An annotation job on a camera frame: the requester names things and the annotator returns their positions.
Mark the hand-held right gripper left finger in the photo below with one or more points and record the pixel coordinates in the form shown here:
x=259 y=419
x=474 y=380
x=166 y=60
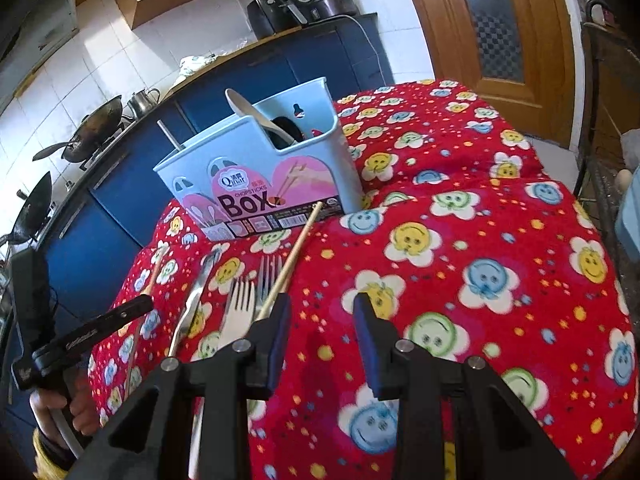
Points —
x=280 y=342

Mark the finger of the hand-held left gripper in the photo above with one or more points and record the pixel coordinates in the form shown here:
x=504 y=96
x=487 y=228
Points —
x=125 y=312

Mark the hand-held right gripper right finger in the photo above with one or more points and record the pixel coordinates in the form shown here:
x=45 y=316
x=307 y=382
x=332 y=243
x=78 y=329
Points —
x=372 y=355

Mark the wooden fork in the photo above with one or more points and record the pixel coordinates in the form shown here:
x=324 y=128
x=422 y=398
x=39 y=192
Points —
x=237 y=320

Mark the wooden chopstick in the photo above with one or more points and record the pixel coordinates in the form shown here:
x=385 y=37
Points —
x=295 y=257
x=156 y=272

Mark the metal fork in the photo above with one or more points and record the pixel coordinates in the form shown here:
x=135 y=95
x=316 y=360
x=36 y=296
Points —
x=267 y=280

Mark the light blue utensil box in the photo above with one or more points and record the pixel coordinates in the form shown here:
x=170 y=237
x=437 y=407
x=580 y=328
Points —
x=310 y=170

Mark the person's left hand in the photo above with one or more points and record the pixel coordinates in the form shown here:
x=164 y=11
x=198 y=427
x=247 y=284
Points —
x=80 y=410

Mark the small black wok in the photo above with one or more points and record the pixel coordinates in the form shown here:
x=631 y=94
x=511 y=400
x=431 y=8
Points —
x=32 y=210

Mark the blue kitchen cabinets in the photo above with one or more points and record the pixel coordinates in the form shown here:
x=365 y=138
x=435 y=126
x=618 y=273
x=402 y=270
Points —
x=100 y=220

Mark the gas stove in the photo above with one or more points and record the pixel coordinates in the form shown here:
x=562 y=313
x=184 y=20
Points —
x=97 y=157

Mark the red smiley flower blanket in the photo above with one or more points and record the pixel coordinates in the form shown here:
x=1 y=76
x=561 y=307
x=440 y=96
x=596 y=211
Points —
x=450 y=210

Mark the large black wok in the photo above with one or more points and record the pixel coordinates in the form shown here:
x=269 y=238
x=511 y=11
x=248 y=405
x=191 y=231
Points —
x=90 y=132

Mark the metal rod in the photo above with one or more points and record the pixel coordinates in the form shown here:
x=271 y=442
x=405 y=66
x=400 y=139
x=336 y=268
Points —
x=167 y=135

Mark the metal kettle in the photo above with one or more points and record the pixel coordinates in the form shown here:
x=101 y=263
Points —
x=140 y=102

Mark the black spoon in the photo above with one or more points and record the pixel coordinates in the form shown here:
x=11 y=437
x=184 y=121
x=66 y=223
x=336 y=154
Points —
x=286 y=127

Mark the pale spoon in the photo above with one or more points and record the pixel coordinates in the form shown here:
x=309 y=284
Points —
x=237 y=102

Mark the crumpled white cloth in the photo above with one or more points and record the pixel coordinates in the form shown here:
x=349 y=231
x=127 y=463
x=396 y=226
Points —
x=195 y=64

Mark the grey range hood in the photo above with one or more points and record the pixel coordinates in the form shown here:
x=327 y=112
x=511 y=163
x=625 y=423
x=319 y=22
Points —
x=50 y=30

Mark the light blue plastic item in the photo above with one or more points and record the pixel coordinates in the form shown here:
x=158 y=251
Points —
x=629 y=220

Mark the egg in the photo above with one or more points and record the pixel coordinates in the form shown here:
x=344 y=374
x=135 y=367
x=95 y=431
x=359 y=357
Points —
x=624 y=177

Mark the black air fryer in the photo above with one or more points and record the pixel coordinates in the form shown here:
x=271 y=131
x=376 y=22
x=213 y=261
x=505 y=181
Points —
x=267 y=15

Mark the wooden door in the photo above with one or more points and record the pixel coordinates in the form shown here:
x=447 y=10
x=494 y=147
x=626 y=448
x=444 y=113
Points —
x=450 y=35

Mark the metal storage rack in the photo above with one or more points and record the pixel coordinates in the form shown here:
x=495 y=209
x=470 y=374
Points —
x=592 y=110

